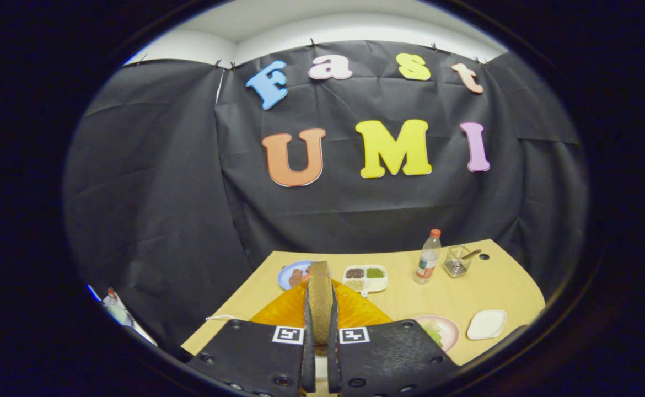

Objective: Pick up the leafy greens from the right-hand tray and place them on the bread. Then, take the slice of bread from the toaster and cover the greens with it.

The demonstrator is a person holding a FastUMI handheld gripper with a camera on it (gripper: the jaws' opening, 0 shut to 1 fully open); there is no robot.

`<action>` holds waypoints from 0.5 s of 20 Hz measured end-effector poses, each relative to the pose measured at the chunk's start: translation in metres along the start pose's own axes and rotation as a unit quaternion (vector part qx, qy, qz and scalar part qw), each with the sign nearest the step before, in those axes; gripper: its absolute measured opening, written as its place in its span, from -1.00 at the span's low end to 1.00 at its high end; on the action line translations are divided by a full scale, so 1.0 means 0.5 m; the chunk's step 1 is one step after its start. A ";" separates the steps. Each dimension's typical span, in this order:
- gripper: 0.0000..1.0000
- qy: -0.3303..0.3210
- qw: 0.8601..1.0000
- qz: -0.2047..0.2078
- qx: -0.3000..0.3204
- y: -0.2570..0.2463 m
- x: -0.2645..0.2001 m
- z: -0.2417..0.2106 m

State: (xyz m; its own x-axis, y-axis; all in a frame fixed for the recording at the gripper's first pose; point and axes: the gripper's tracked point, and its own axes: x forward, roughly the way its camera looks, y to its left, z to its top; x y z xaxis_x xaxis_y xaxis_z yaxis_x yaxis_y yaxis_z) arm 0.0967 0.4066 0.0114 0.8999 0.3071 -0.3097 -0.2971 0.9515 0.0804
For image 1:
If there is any black backdrop cloth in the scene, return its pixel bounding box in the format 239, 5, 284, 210
63, 41, 588, 353

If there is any clear bottle red cap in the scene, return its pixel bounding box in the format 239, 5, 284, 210
414, 229, 442, 285

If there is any brown bread slice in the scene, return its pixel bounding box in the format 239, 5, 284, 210
307, 261, 334, 330

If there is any blue plate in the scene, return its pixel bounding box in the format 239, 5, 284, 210
277, 260, 315, 291

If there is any pink plate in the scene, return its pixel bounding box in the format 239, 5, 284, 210
411, 314, 460, 353

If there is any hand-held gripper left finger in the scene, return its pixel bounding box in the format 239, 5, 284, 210
187, 278, 316, 397

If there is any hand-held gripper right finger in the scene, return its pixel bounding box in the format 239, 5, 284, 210
327, 278, 461, 397

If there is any metal wire basket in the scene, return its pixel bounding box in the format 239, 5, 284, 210
444, 245, 473, 278

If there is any green lettuce leaf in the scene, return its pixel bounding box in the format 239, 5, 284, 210
422, 321, 444, 348

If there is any white square plate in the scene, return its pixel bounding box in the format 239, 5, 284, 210
466, 309, 507, 340

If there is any white divided seed dish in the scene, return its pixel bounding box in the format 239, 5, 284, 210
342, 265, 388, 297

